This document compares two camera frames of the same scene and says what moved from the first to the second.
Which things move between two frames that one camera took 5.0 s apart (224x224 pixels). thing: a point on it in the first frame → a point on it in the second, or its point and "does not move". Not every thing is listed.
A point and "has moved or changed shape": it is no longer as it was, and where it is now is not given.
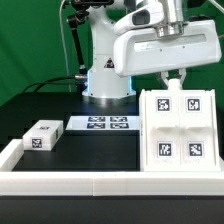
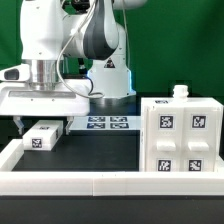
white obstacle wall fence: x=102 y=183 does not move
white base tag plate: x=106 y=122 does not move
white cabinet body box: x=179 y=130 has moved or changed shape
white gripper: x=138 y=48 → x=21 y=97
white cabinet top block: x=43 y=135 does not move
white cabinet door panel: x=162 y=124 has moved or changed shape
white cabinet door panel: x=197 y=128 has moved or changed shape
